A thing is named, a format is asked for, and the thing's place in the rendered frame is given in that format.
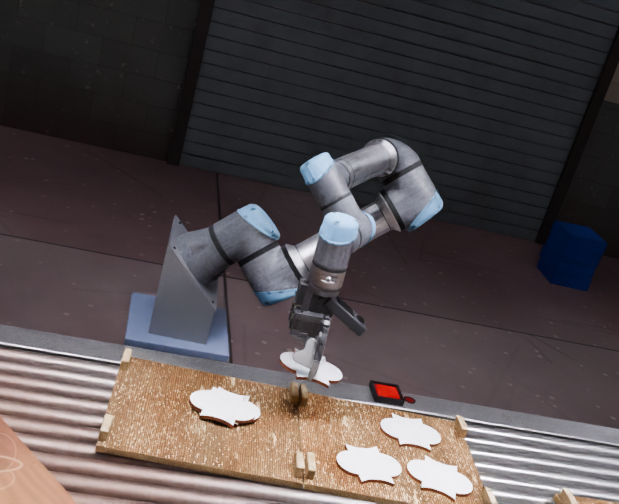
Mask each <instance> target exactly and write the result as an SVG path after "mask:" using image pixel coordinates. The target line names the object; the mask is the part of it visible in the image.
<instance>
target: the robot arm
mask: <svg viewBox="0 0 619 504"><path fill-rule="evenodd" d="M300 172H301V174H302V176H303V178H304V180H305V184H306V185H308V187H309V189H310V191H311V193H312V194H313V196H314V198H315V200H316V201H317V203H318V205H319V207H320V209H321V211H322V212H323V214H324V216H325V217H324V220H323V223H322V225H321V227H320V230H319V233H317V234H315V235H313V236H312V237H310V238H308V239H306V240H304V241H303V242H301V243H299V244H297V245H295V246H293V245H289V244H285V245H283V246H282V247H280V246H279V244H278V242H277V240H278V239H279V238H280V233H279V231H278V230H277V228H276V226H275V224H274V223H273V222H272V220H271V219H270V218H269V216H268V215H267V214H266V213H265V212H264V211H263V210H262V209H261V208H260V207H259V206H258V205H256V204H249V205H247V206H245V207H243V208H241V209H237V211H236V212H234V213H232V214H230V215H229V216H227V217H225V218H223V219H222V220H220V221H218V222H216V223H215V224H213V225H211V226H209V227H208V228H205V229H200V230H195V231H191V232H186V233H184V234H182V235H180V236H179V237H178V238H177V243H178V248H179V251H180V253H181V255H182V258H183V260H184V262H185V263H186V265H187V267H188V269H189V270H190V272H191V273H192V274H193V276H194V277H195V278H196V279H197V281H198V282H199V283H201V284H202V285H203V286H206V287H207V286H209V285H210V284H212V283H214V282H215V281H216V280H217V279H218V278H219V277H220V275H221V274H222V273H223V272H224V271H225V270H226V269H227V268H228V267H229V266H231V265H232V264H234V263H236V262H238V264H239V266H240V268H241V269H242V271H243V273H244V275H245V276H246V278H247V280H248V282H249V284H250V285H251V287H252V289H253V291H254V294H256V296H257V297H258V299H259V301H260V302H261V303H262V304H263V305H265V306H269V305H273V304H276V303H278V302H281V301H284V300H286V299H289V298H291V297H293V296H295V295H296V296H295V299H293V302H292V306H291V308H290V314H289V318H288V320H289V323H288V324H289V329H290V332H289V334H291V337H292V338H294V339H296V340H299V341H301V342H303V343H305V348H304V349H303V350H299V351H296V352H294V354H293V360H294V361H295V362H297V363H299V364H301V365H303V366H305V367H307V368H309V369H310V370H309V375H308V380H307V381H308V382H311V380H312V379H313V378H314V377H315V375H316V374H317V371H318V368H319V365H320V361H321V359H322V355H323V351H324V347H325V343H326V338H327V335H328V332H329V328H330V323H331V317H332V316H333V314H334V315H335V316H336V317H337V318H338V319H340V320H341V321H342V322H343V323H344V324H345V325H346V326H347V327H348V328H349V329H350V330H351V331H353V332H354V333H355V334H356V335H357V336H361V335H362V334H363V333H365V332H366V325H365V321H364V319H363V318H362V317H361V316H359V315H358V314H357V313H356V312H355V311H354V310H353V309H352V308H350V307H349V306H348V305H347V304H346V303H345V302H344V301H343V300H342V299H340V298H339V297H338V295H339V292H340V288H341V287H342V284H343V281H344V277H345V274H346V270H347V267H348V263H349V260H350V256H351V254H352V253H353V252H355V251H356V250H358V249H359V248H362V247H364V246H365V245H366V244H368V242H370V241H372V240H374V239H376V238H377V237H379V236H381V235H383V234H385V233H386V232H388V231H390V230H396V231H399V232H400V231H402V230H404V229H406V230H407V231H408V232H412V231H413V230H415V229H416V228H418V227H419V226H421V225H422V224H424V223H425V222H426V221H428V220H429V219H430V218H432V217H433V216H434V215H436V214H437V213H438V212H439V211H440V210H441V209H442V207H443V201H442V199H441V197H440V195H439V193H438V190H437V189H436V188H435V186H434V184H433V182H432V181H431V179H430V177H429V175H428V173H427V172H426V170H425V168H424V166H423V164H422V163H421V161H420V159H419V157H418V155H417V154H416V153H415V152H414V151H413V150H412V149H411V148H410V147H409V146H407V145H406V144H404V143H402V142H400V141H398V140H395V139H391V138H384V137H382V138H377V139H374V140H371V141H369V142H368V143H367V144H366V145H365V146H364V148H362V149H359V150H357V151H354V152H352V153H349V154H347V155H344V156H342V157H339V158H337V159H334V160H333V159H332V158H331V157H330V155H329V154H328V153H326V152H324V153H321V154H319V155H317V156H315V157H314V158H312V159H310V160H308V161H307V162H305V163H304V164H303V165H302V166H301V167H300ZM375 176H376V177H378V178H379V180H380V181H381V184H382V186H383V188H384V190H382V191H380V192H378V194H377V198H376V200H375V201H374V202H372V203H371V204H369V205H367V206H365V207H363V208H362V209H360V208H359V206H358V205H357V203H356V201H355V199H354V197H353V196H352V194H351V192H350V191H349V189H350V188H353V187H355V186H357V185H359V184H361V183H363V182H365V181H367V180H369V179H371V178H373V177H375ZM332 313H333V314H332Z"/></svg>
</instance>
